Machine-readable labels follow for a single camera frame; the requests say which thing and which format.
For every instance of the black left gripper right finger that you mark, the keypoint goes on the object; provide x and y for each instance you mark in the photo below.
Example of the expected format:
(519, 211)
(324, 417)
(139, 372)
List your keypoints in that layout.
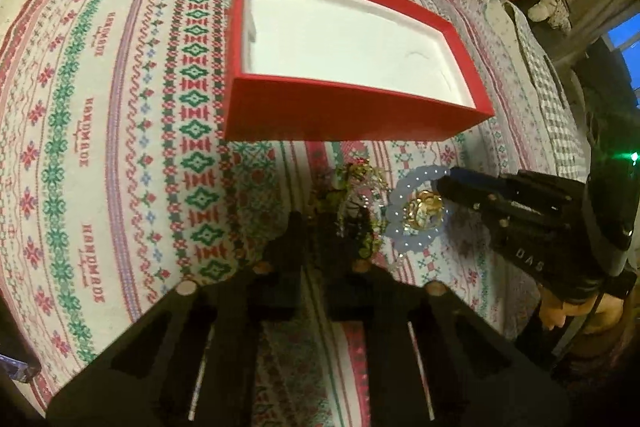
(431, 360)

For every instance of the red jewelry box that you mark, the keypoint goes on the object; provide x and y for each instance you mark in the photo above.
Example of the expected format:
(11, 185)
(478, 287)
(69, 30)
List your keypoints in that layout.
(343, 70)

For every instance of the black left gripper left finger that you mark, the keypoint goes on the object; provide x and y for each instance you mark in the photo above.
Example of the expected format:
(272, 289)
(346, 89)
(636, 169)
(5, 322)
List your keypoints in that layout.
(191, 359)

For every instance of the patterned handmade cloth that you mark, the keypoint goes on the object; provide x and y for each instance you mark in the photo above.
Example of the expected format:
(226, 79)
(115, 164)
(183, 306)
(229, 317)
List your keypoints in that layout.
(116, 183)

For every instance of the smartphone screen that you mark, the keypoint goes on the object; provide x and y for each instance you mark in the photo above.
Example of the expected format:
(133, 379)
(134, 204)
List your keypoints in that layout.
(23, 371)

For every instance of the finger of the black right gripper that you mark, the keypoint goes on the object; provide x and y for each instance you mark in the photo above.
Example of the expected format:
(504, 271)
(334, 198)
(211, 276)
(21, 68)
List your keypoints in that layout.
(534, 189)
(504, 215)

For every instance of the person's right hand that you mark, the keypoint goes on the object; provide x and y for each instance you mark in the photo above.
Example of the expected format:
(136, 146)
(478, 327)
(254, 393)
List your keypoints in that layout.
(610, 312)

